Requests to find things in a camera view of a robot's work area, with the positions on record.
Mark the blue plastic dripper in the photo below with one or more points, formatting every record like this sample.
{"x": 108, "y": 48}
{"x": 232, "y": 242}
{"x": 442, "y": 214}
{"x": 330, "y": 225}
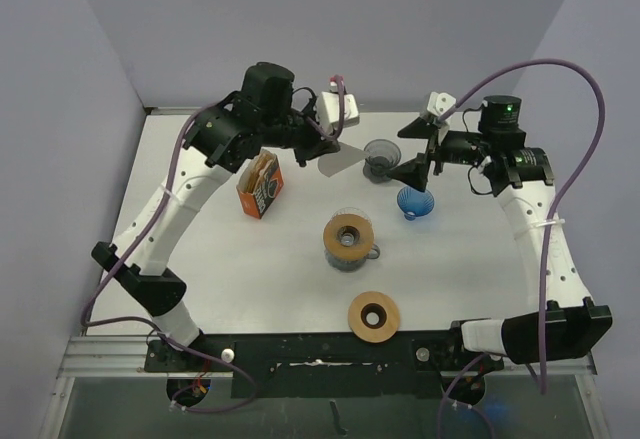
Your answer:
{"x": 414, "y": 203}

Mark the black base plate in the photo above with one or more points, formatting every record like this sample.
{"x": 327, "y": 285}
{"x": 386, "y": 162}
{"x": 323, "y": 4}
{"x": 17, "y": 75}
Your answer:
{"x": 323, "y": 365}

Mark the orange coffee filter box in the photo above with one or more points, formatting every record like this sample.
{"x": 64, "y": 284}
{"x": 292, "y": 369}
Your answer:
{"x": 260, "y": 184}

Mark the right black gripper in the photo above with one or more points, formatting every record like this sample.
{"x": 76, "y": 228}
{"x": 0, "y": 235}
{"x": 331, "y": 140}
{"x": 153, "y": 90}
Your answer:
{"x": 414, "y": 172}

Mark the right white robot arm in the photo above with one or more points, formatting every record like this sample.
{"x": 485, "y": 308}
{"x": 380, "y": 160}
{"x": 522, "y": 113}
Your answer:
{"x": 565, "y": 322}

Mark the grey glass carafe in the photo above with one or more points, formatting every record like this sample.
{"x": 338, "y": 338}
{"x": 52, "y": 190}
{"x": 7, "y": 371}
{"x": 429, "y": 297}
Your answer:
{"x": 351, "y": 265}

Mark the white paper coffee filter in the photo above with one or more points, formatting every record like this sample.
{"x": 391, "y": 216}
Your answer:
{"x": 334, "y": 163}

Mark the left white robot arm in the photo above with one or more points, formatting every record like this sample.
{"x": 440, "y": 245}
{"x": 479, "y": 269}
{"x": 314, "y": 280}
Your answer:
{"x": 211, "y": 146}

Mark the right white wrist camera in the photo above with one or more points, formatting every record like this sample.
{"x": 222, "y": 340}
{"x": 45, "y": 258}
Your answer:
{"x": 436, "y": 108}

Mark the grey plastic dripper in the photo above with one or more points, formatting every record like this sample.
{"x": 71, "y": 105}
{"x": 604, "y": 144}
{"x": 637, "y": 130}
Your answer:
{"x": 382, "y": 156}

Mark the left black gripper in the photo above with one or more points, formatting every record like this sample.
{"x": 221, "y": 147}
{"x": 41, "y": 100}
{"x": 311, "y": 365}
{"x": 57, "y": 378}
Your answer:
{"x": 311, "y": 151}

